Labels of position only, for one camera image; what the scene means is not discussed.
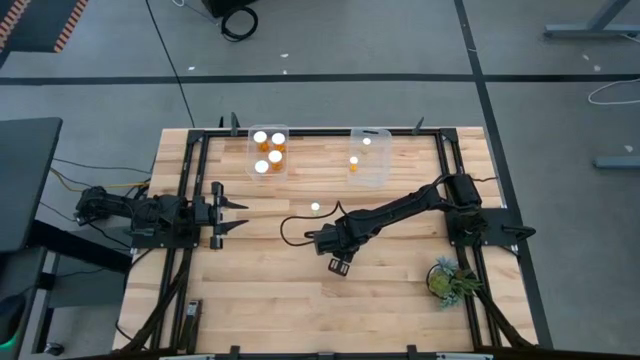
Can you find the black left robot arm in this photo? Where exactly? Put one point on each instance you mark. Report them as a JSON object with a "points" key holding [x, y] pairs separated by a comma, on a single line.
{"points": [[125, 207]]}

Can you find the slim orange pill bottle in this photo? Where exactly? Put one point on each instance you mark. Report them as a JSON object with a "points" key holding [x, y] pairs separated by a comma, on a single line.
{"points": [[353, 160]]}

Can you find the black desk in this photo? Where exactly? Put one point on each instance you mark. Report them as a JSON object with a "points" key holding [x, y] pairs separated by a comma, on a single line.
{"points": [[25, 175]]}

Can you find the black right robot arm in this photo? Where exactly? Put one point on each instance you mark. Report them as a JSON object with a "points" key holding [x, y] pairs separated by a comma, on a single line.
{"points": [[400, 207]]}

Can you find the black rectangular device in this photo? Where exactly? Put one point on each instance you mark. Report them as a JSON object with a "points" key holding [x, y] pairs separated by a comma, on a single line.
{"points": [[192, 320]]}

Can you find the grey table foot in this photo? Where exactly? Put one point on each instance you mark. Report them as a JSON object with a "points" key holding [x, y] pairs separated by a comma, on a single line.
{"points": [[617, 162]]}

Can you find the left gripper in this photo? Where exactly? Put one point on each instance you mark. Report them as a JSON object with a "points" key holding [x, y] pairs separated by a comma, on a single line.
{"points": [[217, 215]]}

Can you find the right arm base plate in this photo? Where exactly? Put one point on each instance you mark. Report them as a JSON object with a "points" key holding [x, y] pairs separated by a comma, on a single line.
{"points": [[500, 220]]}

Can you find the clear plastic bin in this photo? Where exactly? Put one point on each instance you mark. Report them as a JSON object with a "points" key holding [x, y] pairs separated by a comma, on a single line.
{"points": [[375, 172], [267, 178]]}

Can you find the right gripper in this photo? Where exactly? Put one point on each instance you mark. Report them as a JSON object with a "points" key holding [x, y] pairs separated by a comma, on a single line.
{"points": [[335, 251]]}

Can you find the black mat orange striped edge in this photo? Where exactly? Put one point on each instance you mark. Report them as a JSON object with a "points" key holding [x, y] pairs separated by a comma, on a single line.
{"points": [[35, 25]]}

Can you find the artificial succulent plant pot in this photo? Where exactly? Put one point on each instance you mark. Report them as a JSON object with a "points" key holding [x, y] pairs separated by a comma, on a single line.
{"points": [[442, 282]]}

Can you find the black computer mouse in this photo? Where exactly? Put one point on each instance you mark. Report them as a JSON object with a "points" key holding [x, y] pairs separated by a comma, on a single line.
{"points": [[54, 349]]}

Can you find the black box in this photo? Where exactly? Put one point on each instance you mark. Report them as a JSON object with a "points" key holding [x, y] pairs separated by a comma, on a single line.
{"points": [[225, 6]]}

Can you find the wide orange pill bottle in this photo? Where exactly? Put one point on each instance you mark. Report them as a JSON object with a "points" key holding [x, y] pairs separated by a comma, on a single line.
{"points": [[278, 138], [261, 166], [259, 136], [275, 156]]}

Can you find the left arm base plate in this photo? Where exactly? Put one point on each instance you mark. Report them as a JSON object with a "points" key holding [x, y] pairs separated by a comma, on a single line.
{"points": [[150, 240]]}

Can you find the grey table leg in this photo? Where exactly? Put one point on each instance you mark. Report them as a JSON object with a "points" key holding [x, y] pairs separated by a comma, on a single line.
{"points": [[590, 31]]}

